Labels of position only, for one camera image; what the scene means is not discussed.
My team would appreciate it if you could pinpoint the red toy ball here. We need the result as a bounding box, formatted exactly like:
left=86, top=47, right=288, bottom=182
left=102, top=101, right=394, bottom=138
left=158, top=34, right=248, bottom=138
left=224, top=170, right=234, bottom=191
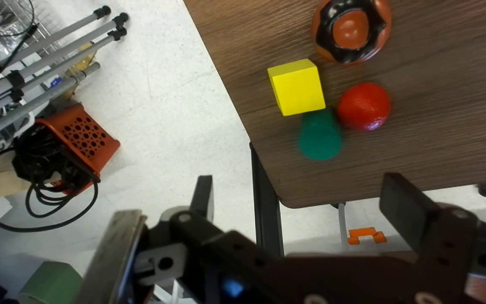
left=334, top=81, right=393, bottom=133

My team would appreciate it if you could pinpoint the thin black floor cable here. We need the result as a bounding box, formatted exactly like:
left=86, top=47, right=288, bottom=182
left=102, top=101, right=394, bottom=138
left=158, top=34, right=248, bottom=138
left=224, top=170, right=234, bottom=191
left=0, top=125, right=101, bottom=233

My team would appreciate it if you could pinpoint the red perforated crate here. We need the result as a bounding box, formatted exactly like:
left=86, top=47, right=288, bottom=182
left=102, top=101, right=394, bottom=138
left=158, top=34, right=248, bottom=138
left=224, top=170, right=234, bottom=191
left=33, top=103, right=123, bottom=182

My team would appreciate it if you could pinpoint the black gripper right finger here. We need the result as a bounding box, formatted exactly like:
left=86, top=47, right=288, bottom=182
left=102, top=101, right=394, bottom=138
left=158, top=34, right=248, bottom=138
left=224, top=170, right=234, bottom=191
left=377, top=170, right=486, bottom=304

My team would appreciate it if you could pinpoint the orange floor tape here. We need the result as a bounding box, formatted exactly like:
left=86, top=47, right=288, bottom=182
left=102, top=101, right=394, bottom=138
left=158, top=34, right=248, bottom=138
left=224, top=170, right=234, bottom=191
left=345, top=225, right=388, bottom=246

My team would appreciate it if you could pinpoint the grey wrist mount plate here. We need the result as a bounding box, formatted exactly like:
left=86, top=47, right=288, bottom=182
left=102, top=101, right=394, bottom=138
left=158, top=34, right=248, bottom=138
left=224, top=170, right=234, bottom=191
left=72, top=209, right=148, bottom=304

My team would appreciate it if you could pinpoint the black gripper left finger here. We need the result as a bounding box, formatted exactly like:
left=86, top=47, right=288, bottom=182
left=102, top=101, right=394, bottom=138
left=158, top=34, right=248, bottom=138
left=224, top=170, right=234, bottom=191
left=131, top=174, right=290, bottom=304

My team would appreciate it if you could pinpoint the green toy block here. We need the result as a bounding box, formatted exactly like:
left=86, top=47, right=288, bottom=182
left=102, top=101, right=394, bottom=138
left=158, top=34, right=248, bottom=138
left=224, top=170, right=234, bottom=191
left=296, top=110, right=345, bottom=162

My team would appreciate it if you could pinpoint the brown toy donut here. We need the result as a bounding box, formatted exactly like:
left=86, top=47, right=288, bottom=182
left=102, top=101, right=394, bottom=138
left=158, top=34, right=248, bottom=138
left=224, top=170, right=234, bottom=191
left=312, top=0, right=394, bottom=66

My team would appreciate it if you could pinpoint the green waste bin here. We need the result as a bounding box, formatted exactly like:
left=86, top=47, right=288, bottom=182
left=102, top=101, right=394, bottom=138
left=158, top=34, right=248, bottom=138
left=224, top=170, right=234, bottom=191
left=16, top=260, right=86, bottom=304

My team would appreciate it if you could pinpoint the silver tripod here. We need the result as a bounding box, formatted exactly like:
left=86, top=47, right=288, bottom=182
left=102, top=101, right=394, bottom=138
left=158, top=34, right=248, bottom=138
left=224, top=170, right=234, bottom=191
left=0, top=3, right=131, bottom=149

